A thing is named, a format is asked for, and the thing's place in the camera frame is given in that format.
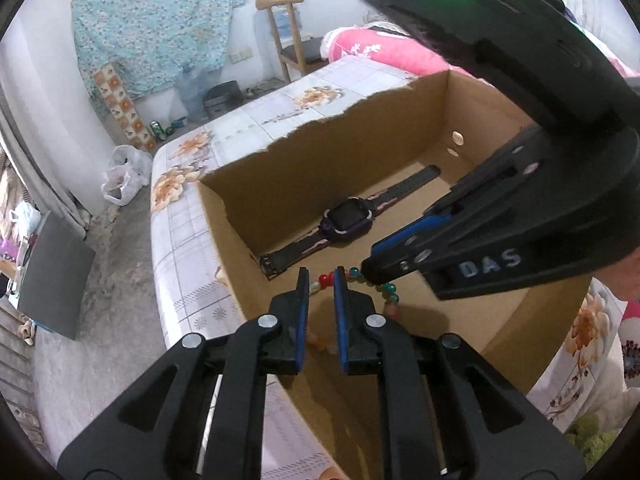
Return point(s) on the green fuzzy blanket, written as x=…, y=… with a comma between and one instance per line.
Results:
x=595, y=440

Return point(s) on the pink floral blanket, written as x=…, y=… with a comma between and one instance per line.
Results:
x=370, y=47

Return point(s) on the orange patterned tile panel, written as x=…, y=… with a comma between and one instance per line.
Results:
x=117, y=100

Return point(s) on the green can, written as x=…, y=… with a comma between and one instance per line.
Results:
x=157, y=130

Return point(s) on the blue printed bag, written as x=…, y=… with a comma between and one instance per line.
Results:
x=282, y=22

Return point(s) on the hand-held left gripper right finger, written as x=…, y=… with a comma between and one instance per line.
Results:
x=340, y=310

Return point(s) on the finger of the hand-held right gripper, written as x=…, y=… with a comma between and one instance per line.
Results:
x=410, y=232
x=400, y=269

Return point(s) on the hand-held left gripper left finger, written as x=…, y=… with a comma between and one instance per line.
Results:
x=302, y=310

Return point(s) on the black pot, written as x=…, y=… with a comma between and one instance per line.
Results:
x=222, y=97

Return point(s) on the dark grey board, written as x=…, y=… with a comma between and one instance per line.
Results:
x=55, y=275

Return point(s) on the white plastic bag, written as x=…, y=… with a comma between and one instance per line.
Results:
x=25, y=217
x=125, y=175

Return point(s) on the black smartwatch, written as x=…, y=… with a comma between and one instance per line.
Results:
x=345, y=217

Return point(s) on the teal floral cloth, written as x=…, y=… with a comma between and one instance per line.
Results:
x=150, y=25

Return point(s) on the brown cardboard box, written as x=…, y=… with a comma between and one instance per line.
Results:
x=280, y=195

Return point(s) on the wooden chair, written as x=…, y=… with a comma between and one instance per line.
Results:
x=280, y=55

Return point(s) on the floral tablecloth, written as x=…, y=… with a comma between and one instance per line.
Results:
x=185, y=260

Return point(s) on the clear water jug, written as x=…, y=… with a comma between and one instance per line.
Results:
x=192, y=92

